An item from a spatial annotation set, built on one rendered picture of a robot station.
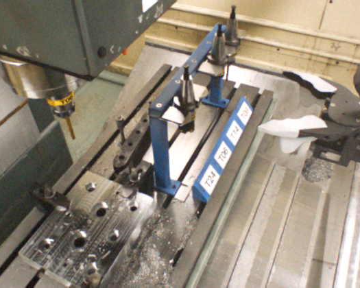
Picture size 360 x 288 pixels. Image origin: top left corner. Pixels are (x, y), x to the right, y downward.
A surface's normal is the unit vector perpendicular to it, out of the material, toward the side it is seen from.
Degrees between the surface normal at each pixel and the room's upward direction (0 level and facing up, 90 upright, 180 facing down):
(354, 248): 0
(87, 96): 0
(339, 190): 17
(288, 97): 24
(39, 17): 90
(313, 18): 90
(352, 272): 0
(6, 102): 88
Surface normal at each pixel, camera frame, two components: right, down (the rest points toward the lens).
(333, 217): -0.31, -0.77
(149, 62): -0.23, -0.40
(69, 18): -0.09, 0.69
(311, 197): 0.02, -0.80
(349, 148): -0.46, 0.63
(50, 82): 0.32, 0.65
